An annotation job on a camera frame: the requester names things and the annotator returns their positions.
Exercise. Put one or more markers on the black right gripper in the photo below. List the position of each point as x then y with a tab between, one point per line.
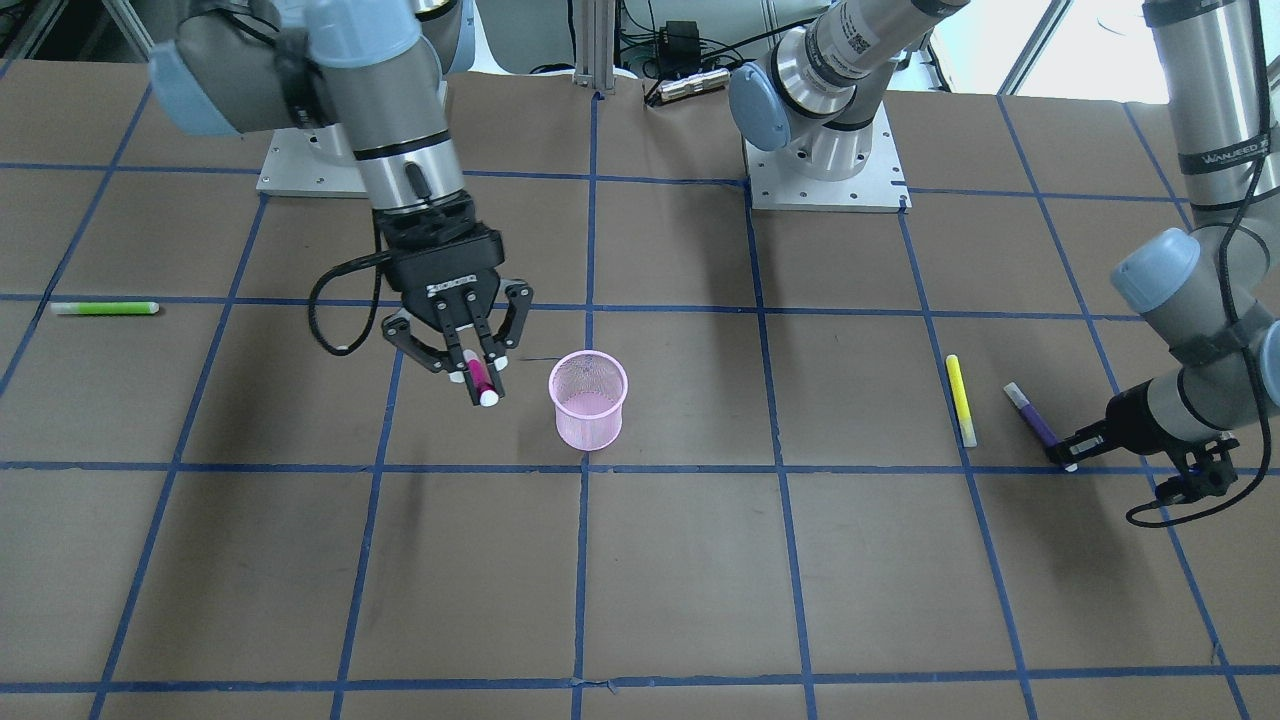
404	331

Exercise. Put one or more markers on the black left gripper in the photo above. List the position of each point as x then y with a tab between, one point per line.
1127	412

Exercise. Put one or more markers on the purple marker pen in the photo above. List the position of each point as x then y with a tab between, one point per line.
1037	424

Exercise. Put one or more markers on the pink marker pen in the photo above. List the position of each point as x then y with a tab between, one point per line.
487	394

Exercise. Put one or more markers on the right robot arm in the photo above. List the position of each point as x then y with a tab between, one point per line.
367	67

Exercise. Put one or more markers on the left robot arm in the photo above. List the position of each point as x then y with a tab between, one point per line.
817	89

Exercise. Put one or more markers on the pink mesh cup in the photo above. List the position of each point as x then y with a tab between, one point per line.
588	390

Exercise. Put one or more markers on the yellow highlighter pen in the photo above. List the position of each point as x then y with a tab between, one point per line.
963	410

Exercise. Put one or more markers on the beige power strip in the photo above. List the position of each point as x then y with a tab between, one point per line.
667	91

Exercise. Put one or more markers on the black power adapter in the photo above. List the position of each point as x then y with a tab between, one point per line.
678	49

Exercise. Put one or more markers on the green highlighter pen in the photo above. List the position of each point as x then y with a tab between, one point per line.
104	308

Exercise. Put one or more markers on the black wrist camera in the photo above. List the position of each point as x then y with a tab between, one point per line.
1205	475

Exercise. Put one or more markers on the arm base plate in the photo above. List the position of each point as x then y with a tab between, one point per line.
310	164
831	170

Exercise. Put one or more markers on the aluminium frame post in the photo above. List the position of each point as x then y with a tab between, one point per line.
594	36

